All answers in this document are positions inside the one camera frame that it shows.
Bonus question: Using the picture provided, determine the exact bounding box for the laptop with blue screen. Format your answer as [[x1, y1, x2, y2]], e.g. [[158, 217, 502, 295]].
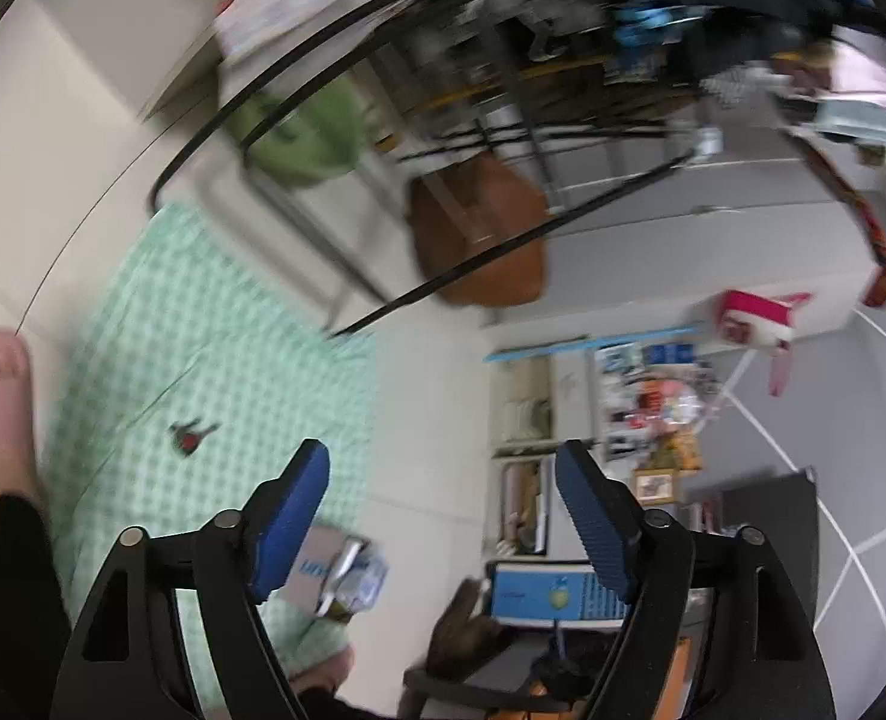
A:
[[488, 562, 631, 627]]

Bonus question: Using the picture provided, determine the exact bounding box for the white cluttered shelf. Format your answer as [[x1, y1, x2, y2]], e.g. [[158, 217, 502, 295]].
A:
[[484, 326, 722, 563]]

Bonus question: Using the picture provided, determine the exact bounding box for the black trouser leg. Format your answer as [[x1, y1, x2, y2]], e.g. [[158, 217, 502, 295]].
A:
[[0, 493, 73, 720]]

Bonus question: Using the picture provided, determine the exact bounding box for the black desk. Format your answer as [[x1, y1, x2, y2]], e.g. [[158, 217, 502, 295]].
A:
[[398, 630, 601, 720]]

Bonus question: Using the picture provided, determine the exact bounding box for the green checked cloth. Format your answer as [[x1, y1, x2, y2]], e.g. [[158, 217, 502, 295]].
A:
[[38, 202, 380, 720]]

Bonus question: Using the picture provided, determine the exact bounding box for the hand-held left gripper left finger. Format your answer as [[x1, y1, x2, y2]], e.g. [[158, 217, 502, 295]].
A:
[[51, 439, 333, 720]]

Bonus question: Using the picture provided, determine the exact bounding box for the red black small tool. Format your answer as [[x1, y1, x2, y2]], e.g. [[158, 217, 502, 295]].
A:
[[169, 418, 220, 458]]

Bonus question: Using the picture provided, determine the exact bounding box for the small framed picture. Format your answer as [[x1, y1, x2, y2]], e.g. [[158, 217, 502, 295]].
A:
[[633, 469, 677, 505]]

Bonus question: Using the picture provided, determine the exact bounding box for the pale blue cloth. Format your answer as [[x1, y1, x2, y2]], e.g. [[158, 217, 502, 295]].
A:
[[814, 101, 886, 155]]

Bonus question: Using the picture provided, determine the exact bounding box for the pink garment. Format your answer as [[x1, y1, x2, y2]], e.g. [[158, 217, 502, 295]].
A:
[[825, 41, 886, 113]]

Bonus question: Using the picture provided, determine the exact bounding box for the white patterned bedding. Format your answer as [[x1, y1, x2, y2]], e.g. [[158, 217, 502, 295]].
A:
[[214, 0, 391, 65]]

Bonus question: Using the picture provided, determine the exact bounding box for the black metal rack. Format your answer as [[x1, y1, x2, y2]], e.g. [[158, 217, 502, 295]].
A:
[[146, 0, 722, 338]]

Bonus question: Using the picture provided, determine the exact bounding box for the orange black strap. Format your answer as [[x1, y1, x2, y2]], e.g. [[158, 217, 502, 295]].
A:
[[788, 127, 886, 308]]

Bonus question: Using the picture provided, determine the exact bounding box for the dark brown object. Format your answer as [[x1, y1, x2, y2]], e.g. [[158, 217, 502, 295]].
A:
[[424, 577, 515, 683]]

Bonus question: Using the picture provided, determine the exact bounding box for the blue plastic bag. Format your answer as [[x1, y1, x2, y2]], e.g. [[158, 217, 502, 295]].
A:
[[612, 4, 688, 46]]

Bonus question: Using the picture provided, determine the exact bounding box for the red box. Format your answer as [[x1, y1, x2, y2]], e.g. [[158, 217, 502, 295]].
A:
[[717, 289, 812, 350]]

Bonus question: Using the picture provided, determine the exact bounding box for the black flat panel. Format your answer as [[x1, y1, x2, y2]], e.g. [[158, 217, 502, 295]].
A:
[[683, 465, 819, 631]]

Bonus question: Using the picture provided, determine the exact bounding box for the small cardboard box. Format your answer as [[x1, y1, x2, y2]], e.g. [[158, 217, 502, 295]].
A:
[[274, 525, 373, 620]]

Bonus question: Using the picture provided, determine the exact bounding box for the silver foil packet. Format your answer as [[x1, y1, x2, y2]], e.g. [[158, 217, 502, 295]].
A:
[[315, 536, 390, 623]]

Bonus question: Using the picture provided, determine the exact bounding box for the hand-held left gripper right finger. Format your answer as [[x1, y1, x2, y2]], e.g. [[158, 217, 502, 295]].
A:
[[554, 439, 838, 720]]

